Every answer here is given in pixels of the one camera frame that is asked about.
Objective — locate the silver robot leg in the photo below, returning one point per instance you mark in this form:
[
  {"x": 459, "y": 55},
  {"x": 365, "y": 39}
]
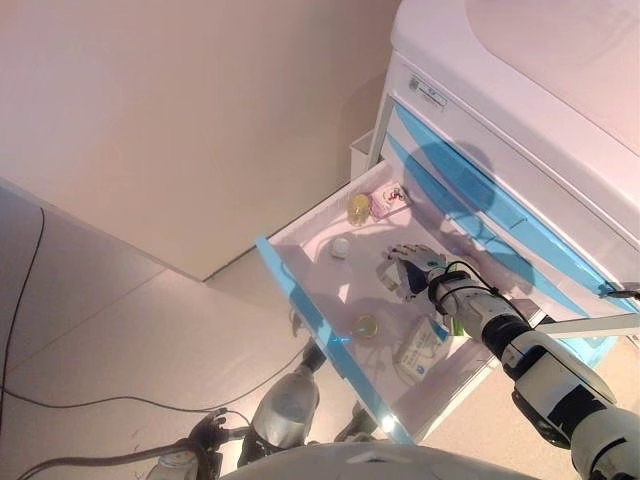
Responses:
[
  {"x": 357, "y": 425},
  {"x": 285, "y": 405}
]

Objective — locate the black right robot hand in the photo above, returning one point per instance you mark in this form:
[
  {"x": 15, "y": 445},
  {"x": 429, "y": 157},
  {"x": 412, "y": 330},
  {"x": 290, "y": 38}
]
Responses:
[{"x": 420, "y": 262}]

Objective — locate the green and white medicine box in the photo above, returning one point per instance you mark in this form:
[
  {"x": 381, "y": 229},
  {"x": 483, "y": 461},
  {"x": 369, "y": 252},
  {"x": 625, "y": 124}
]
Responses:
[{"x": 457, "y": 329}]

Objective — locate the pink medicine box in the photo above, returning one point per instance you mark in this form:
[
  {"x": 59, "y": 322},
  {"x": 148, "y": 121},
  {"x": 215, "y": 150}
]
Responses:
[{"x": 387, "y": 202}]

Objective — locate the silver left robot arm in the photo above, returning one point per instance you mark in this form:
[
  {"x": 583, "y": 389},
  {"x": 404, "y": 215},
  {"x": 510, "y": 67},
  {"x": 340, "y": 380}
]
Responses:
[{"x": 175, "y": 462}]

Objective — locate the white drawer with blue front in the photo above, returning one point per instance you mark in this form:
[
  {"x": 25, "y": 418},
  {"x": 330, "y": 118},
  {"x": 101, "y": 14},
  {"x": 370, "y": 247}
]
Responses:
[{"x": 310, "y": 285}]

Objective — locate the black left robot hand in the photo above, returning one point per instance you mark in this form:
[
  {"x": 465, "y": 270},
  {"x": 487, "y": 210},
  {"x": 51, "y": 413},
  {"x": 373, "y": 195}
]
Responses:
[{"x": 210, "y": 432}]

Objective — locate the grey robot torso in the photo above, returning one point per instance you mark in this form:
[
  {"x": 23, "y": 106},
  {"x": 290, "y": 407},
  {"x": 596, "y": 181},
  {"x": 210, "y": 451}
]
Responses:
[{"x": 400, "y": 462}]

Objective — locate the small white bottle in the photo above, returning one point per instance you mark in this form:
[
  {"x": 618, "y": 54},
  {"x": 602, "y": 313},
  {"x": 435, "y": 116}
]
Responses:
[{"x": 341, "y": 248}]

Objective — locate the silver right robot leg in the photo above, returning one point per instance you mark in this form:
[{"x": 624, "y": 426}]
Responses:
[{"x": 357, "y": 425}]

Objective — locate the white medical cart blue drawers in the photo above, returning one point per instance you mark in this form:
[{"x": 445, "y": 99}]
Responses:
[{"x": 525, "y": 100}]

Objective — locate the silver left robot leg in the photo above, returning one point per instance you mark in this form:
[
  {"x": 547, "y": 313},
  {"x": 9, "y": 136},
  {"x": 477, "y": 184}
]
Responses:
[{"x": 285, "y": 405}]

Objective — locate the blue and white medicine box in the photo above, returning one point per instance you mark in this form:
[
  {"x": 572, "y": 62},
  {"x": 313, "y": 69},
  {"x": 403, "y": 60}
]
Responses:
[{"x": 420, "y": 352}]

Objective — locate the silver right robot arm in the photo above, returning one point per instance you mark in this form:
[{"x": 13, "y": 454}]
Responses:
[{"x": 540, "y": 365}]

